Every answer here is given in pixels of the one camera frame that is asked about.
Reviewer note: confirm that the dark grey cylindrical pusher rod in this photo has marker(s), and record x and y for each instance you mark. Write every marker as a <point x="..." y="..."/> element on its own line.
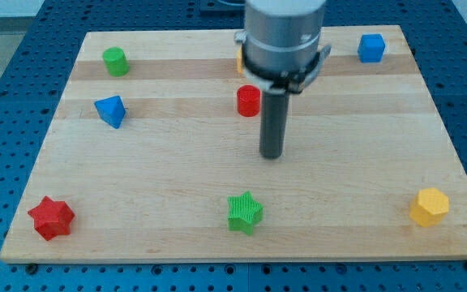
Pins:
<point x="274" y="109"/>

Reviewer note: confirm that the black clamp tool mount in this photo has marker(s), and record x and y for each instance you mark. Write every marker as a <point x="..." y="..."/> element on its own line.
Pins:
<point x="281" y="69"/>

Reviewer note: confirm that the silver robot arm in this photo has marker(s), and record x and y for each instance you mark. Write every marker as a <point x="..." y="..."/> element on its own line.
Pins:
<point x="293" y="21"/>

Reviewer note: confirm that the yellow block behind arm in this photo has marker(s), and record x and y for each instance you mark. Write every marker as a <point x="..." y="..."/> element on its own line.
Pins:
<point x="239" y="61"/>

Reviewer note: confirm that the green star block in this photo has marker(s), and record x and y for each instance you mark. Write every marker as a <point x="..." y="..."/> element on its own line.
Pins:
<point x="244" y="213"/>

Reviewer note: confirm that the red star block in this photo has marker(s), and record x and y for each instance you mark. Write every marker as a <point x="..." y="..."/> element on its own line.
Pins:
<point x="52" y="218"/>

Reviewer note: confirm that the red cylinder block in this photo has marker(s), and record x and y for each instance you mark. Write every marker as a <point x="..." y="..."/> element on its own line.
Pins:
<point x="248" y="100"/>

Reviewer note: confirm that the blue cube block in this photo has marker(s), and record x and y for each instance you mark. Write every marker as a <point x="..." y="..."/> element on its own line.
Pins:
<point x="371" y="48"/>

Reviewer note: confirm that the wooden board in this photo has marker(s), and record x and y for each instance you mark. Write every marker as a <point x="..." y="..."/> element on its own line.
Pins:
<point x="360" y="143"/>

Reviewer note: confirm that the blue triangular prism block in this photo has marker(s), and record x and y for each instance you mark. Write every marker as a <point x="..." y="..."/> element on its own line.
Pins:
<point x="111" y="110"/>

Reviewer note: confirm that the green cylinder block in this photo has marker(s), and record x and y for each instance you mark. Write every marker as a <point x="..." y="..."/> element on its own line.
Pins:
<point x="115" y="61"/>

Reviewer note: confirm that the yellow hexagon block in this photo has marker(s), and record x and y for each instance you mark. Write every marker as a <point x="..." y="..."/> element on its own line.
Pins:
<point x="429" y="207"/>

